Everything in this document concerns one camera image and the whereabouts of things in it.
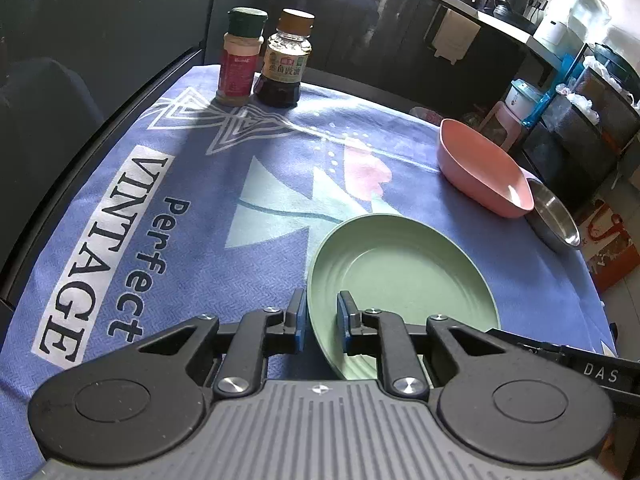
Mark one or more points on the pink bowl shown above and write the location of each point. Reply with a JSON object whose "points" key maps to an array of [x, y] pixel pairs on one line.
{"points": [[475, 160]]}

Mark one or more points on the grey kitchen countertop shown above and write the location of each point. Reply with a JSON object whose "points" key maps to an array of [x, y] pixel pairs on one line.
{"points": [[505, 27]]}

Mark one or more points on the small white rice cooker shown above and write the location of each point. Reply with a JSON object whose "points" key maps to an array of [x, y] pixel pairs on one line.
{"points": [[522, 100]]}

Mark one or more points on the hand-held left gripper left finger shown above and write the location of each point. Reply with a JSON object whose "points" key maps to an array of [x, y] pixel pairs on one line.
{"points": [[300, 327]]}

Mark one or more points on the spice jar with green lid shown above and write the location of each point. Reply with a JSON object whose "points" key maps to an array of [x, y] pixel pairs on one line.
{"points": [[240, 65]]}

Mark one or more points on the pink plastic stool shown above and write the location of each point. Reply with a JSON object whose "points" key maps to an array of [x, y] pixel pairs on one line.
{"points": [[502, 125]]}

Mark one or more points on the stainless steel bowl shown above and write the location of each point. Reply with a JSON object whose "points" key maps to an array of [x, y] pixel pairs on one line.
{"points": [[550, 215]]}

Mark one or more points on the clear plastic bag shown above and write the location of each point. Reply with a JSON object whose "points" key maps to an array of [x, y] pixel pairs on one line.
{"points": [[592, 10]]}

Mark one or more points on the dark sauce bottle brown cap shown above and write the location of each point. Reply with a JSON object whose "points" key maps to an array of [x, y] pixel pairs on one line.
{"points": [[282, 70]]}

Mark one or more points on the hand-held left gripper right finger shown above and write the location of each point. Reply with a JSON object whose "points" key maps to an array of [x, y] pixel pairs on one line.
{"points": [[343, 327]]}

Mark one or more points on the blue printed tablecloth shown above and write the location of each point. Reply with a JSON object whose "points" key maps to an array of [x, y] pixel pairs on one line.
{"points": [[200, 160]]}

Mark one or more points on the tall white appliance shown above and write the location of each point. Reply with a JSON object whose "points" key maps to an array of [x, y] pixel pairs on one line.
{"points": [[557, 15]]}

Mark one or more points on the wall socket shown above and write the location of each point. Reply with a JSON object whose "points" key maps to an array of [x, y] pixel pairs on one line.
{"points": [[536, 8]]}

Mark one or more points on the red paper bag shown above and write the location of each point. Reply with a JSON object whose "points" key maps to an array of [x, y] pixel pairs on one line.
{"points": [[612, 245]]}

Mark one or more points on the green plate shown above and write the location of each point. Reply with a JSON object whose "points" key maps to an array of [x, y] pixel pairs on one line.
{"points": [[400, 270]]}

